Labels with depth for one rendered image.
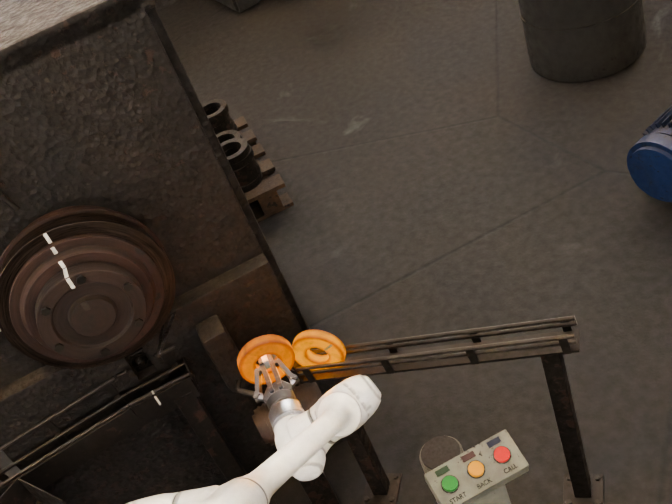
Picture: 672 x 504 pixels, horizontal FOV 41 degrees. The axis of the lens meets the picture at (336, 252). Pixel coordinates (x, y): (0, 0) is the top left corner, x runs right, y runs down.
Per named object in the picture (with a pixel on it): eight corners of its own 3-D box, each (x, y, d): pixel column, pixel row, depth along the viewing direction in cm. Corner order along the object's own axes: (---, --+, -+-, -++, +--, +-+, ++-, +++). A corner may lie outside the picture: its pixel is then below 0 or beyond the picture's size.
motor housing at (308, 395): (302, 499, 306) (245, 403, 273) (358, 468, 308) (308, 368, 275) (315, 528, 296) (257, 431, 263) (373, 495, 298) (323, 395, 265)
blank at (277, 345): (226, 352, 237) (229, 361, 235) (277, 324, 237) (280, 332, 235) (252, 385, 248) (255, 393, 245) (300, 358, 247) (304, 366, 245)
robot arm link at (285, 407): (313, 428, 224) (306, 411, 228) (302, 407, 218) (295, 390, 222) (280, 444, 223) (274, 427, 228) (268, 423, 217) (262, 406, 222)
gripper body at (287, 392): (274, 425, 227) (265, 400, 234) (304, 411, 227) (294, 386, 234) (264, 408, 222) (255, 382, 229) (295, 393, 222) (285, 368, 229)
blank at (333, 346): (326, 371, 263) (323, 380, 261) (283, 345, 259) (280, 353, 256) (356, 349, 253) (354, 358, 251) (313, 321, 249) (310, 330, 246)
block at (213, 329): (222, 374, 282) (192, 322, 267) (245, 362, 282) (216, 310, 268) (232, 395, 273) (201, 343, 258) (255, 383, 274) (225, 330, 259)
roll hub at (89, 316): (67, 365, 242) (13, 293, 224) (160, 317, 245) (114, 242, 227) (70, 378, 237) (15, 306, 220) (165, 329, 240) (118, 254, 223)
